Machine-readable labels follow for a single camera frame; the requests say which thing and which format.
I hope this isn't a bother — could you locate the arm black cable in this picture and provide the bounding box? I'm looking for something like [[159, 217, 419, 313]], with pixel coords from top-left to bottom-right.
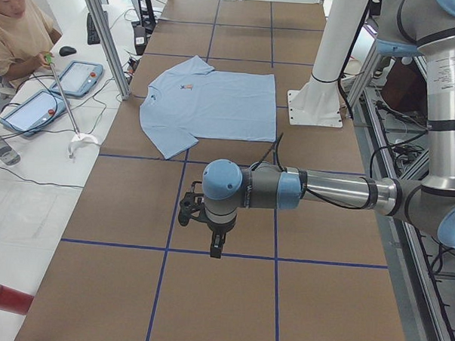
[[252, 131, 377, 211]]

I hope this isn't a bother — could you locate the white central pedestal column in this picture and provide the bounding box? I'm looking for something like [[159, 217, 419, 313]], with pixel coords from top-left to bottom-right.
[[287, 0, 370, 127]]

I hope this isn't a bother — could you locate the aluminium frame rack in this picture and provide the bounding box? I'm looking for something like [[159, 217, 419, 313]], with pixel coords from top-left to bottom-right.
[[349, 45, 455, 341]]

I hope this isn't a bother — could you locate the light blue t-shirt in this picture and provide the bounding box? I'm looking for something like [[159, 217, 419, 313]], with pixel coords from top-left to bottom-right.
[[139, 56, 276, 159]]

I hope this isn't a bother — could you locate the black computer mouse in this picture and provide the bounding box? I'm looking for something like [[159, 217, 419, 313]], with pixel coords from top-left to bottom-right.
[[59, 45, 77, 57]]

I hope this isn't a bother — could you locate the reacher grabber stick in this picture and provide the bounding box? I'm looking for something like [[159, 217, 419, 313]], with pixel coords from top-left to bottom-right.
[[45, 52, 101, 159]]

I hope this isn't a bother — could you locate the seated person beige shirt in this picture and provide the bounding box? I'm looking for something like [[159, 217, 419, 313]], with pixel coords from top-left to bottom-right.
[[0, 0, 61, 88]]

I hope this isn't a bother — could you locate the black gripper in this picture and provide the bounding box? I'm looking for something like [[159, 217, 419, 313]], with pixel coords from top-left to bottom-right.
[[207, 217, 236, 259]]

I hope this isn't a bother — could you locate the black keyboard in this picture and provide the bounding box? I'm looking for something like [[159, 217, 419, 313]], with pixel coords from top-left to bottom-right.
[[86, 13, 100, 45]]

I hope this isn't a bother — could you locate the far blue teach pendant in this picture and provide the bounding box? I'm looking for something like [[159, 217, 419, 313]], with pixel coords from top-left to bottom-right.
[[58, 60, 103, 98]]

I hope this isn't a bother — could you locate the clear water bottle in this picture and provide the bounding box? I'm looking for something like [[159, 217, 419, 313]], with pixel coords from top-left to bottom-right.
[[0, 136, 21, 166]]

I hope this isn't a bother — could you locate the blue teach pendant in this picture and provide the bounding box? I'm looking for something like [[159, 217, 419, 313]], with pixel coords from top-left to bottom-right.
[[58, 60, 103, 98], [0, 90, 66, 136]]

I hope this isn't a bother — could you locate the near blue teach pendant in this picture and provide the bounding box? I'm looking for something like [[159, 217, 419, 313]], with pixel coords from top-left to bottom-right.
[[0, 90, 66, 136]]

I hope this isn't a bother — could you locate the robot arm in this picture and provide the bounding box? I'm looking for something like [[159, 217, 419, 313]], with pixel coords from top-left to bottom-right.
[[200, 0, 455, 258]]

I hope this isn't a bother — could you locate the red cylinder tube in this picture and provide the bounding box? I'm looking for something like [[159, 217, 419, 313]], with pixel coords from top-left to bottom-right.
[[0, 284, 34, 315]]

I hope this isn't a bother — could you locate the black power adapter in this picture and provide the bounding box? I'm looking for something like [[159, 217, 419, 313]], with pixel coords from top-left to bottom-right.
[[133, 26, 148, 56]]

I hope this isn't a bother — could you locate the aluminium frame post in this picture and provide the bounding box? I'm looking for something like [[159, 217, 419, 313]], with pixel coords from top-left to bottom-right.
[[85, 0, 131, 100]]

